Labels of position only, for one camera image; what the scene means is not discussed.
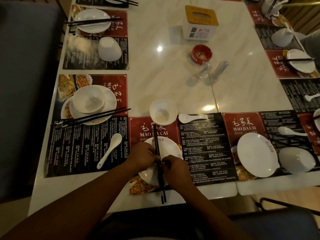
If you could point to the person's right hand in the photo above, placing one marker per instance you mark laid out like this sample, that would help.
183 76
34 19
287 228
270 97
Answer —
178 172

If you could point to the person's left hand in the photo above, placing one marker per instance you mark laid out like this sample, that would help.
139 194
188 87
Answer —
141 156

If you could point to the person's right fingers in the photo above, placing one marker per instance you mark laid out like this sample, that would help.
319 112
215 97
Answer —
166 165

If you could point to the person's left fingers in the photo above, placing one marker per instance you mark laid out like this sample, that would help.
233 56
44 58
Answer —
154 157

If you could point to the person's left forearm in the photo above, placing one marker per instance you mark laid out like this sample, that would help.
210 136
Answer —
75 204

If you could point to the person's right forearm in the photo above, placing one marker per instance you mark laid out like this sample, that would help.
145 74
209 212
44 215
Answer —
212 214

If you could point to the white plate with red mark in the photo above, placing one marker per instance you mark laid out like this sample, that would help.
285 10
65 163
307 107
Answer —
257 154
172 147

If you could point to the white ceramic spoon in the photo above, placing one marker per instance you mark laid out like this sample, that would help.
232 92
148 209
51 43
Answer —
311 97
109 150
290 131
191 118

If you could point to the small white bowl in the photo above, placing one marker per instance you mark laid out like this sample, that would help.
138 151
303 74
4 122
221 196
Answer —
163 111

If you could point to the person's dark trousers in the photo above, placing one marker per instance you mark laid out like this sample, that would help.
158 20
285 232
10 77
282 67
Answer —
155 224

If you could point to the clear plastic shaker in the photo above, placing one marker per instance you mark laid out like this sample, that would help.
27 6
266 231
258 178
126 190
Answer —
201 71
219 69

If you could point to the red ashtray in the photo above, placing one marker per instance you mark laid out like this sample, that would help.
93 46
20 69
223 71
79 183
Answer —
202 53

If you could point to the dark chair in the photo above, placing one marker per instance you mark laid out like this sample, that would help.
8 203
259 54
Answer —
280 222

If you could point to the clear drinking glass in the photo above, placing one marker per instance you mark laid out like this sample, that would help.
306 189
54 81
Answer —
78 44

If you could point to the blue upholstered bench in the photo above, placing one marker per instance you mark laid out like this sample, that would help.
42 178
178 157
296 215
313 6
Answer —
27 97

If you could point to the white tissue box yellow lid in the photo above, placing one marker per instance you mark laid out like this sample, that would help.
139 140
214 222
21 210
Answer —
200 23

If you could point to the grey upholstered seat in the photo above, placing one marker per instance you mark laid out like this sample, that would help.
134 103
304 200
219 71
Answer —
312 44

